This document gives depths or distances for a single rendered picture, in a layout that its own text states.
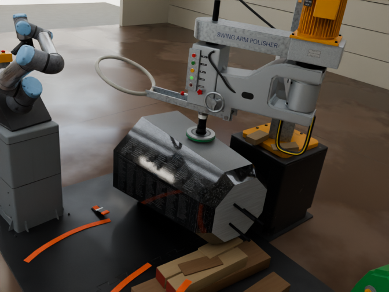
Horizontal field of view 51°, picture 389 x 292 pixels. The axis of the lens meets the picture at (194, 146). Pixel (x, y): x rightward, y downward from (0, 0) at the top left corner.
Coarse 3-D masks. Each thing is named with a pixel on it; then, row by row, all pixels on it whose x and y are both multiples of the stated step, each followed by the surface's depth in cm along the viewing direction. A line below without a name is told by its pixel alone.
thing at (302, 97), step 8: (296, 88) 254; (304, 88) 251; (312, 88) 251; (288, 96) 262; (296, 96) 256; (304, 96) 253; (312, 96) 254; (288, 104) 262; (296, 104) 257; (304, 104) 256; (312, 104) 257; (304, 112) 259
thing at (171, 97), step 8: (160, 88) 308; (152, 96) 301; (160, 96) 298; (168, 96) 295; (176, 96) 306; (184, 96) 303; (176, 104) 296; (184, 104) 293; (192, 104) 290; (208, 112) 288; (232, 112) 289
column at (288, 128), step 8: (296, 0) 292; (296, 8) 294; (296, 16) 296; (296, 24) 299; (272, 120) 334; (272, 128) 337; (288, 128) 332; (272, 136) 340; (280, 136) 338; (288, 136) 335
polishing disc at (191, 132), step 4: (192, 128) 308; (196, 128) 309; (208, 128) 311; (188, 132) 301; (192, 132) 302; (208, 132) 305; (212, 132) 306; (192, 136) 296; (196, 136) 296; (200, 136) 297; (204, 136) 298; (208, 136) 298; (212, 136) 299
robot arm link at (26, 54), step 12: (24, 48) 222; (24, 60) 222; (36, 60) 225; (48, 60) 228; (0, 72) 264; (12, 72) 243; (24, 72) 237; (0, 84) 264; (12, 84) 261; (12, 96) 278
